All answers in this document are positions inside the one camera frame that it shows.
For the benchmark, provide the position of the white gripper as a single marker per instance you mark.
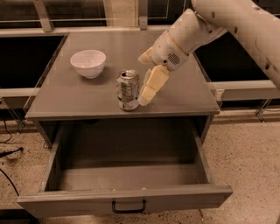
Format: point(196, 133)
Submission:
point(165, 52)

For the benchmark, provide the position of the silver 7up soda can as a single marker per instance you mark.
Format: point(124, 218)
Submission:
point(127, 87)

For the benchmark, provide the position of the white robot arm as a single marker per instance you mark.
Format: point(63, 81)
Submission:
point(255, 29)

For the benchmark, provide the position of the open grey top drawer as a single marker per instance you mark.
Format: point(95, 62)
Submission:
point(83, 177)

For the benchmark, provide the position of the white ceramic bowl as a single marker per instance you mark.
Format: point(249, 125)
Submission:
point(88, 63)

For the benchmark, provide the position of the grey cabinet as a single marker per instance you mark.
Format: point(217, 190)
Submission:
point(67, 96)

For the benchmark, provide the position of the metal window railing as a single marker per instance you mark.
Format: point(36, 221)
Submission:
point(58, 17)

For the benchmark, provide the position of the black drawer handle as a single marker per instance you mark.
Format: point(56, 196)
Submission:
point(128, 207)

